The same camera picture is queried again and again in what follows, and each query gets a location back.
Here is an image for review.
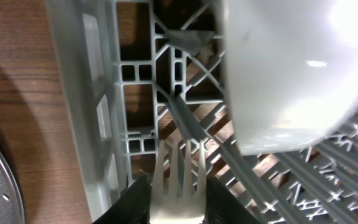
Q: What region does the grey plate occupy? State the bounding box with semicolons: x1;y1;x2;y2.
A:
221;0;358;156

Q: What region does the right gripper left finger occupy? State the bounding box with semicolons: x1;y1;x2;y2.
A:
93;175;151;224

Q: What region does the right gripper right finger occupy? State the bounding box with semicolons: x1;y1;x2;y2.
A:
205;176;260;224

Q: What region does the grey plastic dishwasher rack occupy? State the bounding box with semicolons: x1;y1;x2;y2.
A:
46;1;358;223

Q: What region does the white plastic fork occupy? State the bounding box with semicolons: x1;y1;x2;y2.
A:
149;141;207;224

